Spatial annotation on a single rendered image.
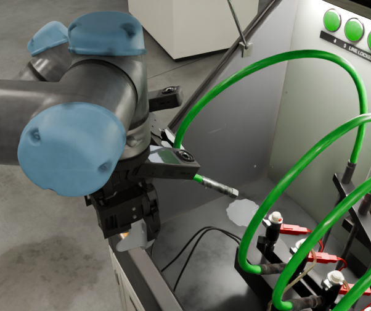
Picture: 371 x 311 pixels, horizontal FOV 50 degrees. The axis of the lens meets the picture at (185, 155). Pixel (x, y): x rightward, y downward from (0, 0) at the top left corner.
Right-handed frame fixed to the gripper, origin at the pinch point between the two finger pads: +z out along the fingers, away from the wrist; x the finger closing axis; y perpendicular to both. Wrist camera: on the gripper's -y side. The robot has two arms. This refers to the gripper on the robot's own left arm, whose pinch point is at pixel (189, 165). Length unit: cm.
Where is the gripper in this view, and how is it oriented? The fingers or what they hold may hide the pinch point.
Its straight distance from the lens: 77.2
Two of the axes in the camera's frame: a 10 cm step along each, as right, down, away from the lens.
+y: -7.3, 5.8, 3.6
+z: 6.8, 6.8, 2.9
